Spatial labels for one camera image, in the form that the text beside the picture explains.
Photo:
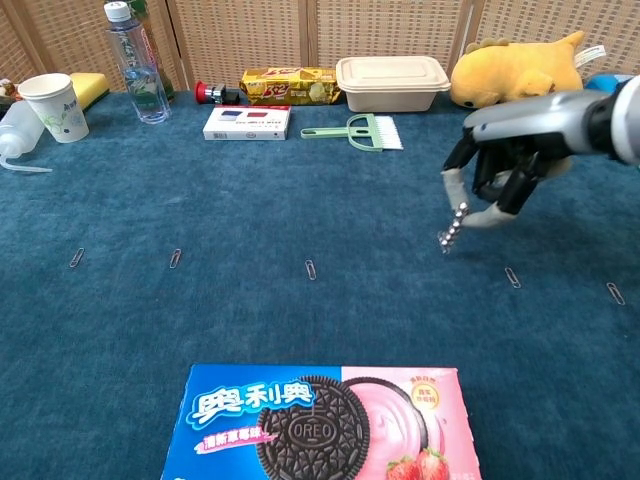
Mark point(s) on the yellow plush toy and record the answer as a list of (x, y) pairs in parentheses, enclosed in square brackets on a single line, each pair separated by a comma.
[(510, 70)]

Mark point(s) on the yellow cracker package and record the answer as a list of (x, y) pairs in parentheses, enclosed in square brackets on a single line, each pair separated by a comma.
[(290, 87)]

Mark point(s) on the beige lidded lunch box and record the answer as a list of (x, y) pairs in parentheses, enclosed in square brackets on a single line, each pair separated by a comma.
[(390, 85)]

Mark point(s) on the clear plastic water bottle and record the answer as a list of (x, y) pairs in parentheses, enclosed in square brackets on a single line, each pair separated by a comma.
[(142, 85)]

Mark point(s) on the woven folding screen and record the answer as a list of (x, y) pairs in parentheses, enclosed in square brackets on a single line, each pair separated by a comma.
[(250, 35)]

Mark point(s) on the translucent squeeze wash bottle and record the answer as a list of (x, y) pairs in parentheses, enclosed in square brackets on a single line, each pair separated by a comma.
[(17, 130)]

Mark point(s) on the brown tea bottle green label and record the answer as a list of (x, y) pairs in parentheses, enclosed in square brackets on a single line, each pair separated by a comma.
[(163, 75)]

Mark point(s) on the white box red blue print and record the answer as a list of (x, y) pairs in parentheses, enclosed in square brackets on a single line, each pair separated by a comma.
[(245, 127)]

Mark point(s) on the yellow sponge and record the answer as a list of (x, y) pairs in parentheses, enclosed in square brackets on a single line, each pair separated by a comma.
[(90, 85)]

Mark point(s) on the Oreo strawberry cookie box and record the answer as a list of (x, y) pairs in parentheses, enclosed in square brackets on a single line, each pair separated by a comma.
[(320, 430)]

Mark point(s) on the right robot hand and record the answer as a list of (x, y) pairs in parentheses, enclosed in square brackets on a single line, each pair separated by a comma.
[(540, 122)]

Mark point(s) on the blue carpet table cover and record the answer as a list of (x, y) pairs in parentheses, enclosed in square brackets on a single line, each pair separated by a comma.
[(300, 225)]

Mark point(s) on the blue detergent bottle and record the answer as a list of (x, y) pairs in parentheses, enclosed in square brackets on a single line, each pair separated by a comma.
[(607, 80)]

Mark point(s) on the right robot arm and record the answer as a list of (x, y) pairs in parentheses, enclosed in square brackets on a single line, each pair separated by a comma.
[(627, 120)]

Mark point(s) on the gold and white ornament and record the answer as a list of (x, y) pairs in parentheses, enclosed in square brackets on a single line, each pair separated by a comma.
[(7, 89)]

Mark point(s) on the red emergency stop button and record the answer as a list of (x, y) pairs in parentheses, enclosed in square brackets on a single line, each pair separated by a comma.
[(202, 92)]

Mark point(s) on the silver magnetic bead rod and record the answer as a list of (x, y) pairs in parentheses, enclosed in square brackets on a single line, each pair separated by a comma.
[(457, 218)]

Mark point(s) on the white paper cup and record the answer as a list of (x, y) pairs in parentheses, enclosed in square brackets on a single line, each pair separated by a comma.
[(55, 110)]

